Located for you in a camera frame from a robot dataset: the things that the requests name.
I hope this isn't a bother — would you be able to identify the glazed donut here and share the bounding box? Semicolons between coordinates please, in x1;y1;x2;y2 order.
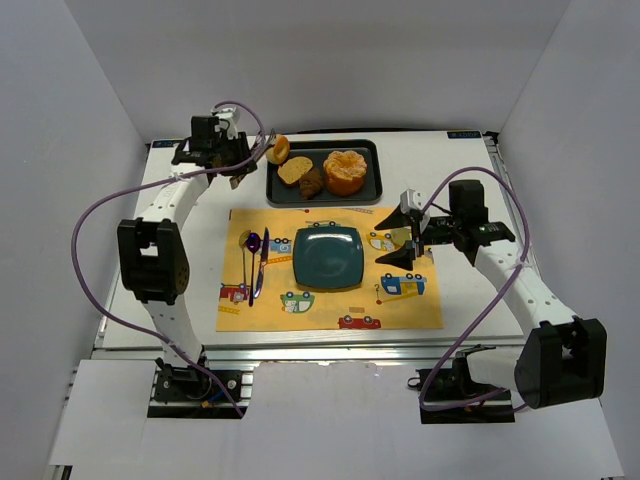
265;134;290;165

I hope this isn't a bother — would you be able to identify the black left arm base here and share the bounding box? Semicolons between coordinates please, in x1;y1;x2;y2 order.
147;358;241;420

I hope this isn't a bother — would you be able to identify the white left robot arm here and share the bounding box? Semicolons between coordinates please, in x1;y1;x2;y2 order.
117;106;257;368

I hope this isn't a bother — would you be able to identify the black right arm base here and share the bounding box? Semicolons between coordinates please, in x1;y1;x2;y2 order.
419;368;515;425

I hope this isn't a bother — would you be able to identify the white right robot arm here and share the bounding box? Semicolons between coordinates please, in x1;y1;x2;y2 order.
375;179;607;409

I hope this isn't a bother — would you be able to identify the bread slice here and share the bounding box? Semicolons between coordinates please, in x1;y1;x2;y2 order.
277;156;314;186

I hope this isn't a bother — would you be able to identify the pale green mug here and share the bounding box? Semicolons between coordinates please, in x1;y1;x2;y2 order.
390;227;412;247

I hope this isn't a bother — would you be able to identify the black baking tray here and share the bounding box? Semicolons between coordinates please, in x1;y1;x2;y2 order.
266;139;383;208

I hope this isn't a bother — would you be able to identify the orange bundt cake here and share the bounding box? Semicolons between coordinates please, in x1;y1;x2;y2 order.
323;150;368;197

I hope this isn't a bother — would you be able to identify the dark teal square plate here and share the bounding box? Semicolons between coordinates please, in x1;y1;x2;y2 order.
293;226;364;291

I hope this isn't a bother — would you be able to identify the gold spoon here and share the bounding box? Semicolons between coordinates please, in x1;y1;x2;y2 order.
239;230;251;285

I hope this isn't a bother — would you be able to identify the brown chocolate croissant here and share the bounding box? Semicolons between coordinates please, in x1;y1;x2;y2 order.
299;168;324;200

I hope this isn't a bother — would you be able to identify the iridescent purple spoon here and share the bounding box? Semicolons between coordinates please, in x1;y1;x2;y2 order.
246;231;261;307

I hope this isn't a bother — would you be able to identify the iridescent purple knife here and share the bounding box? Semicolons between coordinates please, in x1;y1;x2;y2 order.
253;228;270;299

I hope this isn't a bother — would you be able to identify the yellow cartoon placemat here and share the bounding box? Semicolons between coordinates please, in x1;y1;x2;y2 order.
216;208;443;332

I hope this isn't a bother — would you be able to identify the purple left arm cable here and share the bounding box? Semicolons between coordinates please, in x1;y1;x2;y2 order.
71;101;267;419

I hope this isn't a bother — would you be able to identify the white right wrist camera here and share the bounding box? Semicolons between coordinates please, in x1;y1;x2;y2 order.
400;189;423;214

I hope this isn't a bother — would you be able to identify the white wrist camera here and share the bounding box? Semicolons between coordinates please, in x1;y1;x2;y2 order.
211;107;240;140
400;189;423;214

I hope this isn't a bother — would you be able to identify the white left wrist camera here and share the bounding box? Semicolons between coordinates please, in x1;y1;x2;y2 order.
211;107;240;140

